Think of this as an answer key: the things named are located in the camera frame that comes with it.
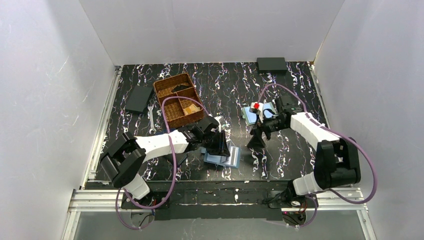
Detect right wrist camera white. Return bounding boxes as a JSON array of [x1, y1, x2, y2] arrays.
[[249, 102, 276, 123]]

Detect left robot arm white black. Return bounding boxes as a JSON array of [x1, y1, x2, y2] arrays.
[[99, 116, 230, 200]]

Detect blue card holder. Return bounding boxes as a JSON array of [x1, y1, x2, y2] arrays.
[[200, 145, 241, 169]]

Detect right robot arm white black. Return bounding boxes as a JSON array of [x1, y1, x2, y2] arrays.
[[247, 96, 361, 199]]

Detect teal open card holder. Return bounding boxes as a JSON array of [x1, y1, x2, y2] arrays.
[[241, 101, 277, 126]]

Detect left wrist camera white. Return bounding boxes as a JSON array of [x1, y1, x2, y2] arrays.
[[214, 116, 222, 131]]

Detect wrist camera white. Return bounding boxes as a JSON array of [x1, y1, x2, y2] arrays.
[[214, 116, 222, 131], [249, 102, 276, 123]]

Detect tan item in basket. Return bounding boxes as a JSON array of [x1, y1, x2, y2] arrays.
[[183, 104, 202, 116]]

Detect black card in basket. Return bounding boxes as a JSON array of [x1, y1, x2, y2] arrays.
[[171, 84, 191, 93]]

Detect brown wicker divided basket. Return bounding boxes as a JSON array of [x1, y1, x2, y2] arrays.
[[153, 73, 205, 129]]

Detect black box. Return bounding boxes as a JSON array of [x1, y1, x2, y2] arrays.
[[125, 86, 154, 115], [256, 57, 288, 74]]

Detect black box back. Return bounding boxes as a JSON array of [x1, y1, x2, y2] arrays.
[[256, 57, 288, 74]]

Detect black box left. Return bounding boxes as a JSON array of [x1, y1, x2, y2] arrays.
[[125, 86, 154, 115]]

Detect white credit card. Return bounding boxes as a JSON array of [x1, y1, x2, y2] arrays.
[[227, 146, 240, 168]]

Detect silver wrench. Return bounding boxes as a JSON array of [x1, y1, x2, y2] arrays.
[[147, 105, 157, 135]]

